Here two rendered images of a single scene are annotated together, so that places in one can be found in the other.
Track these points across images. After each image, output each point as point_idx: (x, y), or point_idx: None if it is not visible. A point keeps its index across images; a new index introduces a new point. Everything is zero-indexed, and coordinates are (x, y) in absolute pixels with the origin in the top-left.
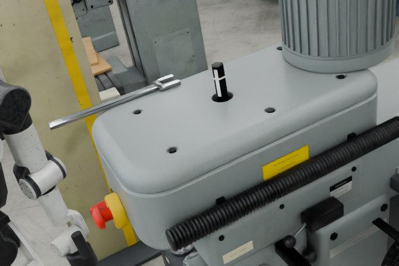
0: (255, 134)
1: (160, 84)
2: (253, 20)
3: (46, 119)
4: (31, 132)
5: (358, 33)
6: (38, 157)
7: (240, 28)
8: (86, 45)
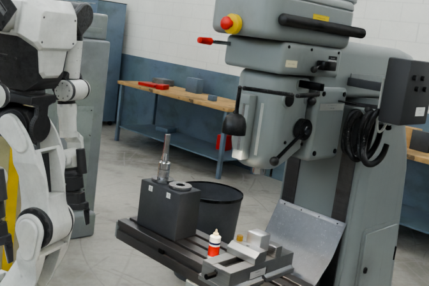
0: None
1: None
2: (113, 155)
3: None
4: (82, 46)
5: None
6: (78, 69)
7: (101, 158)
8: None
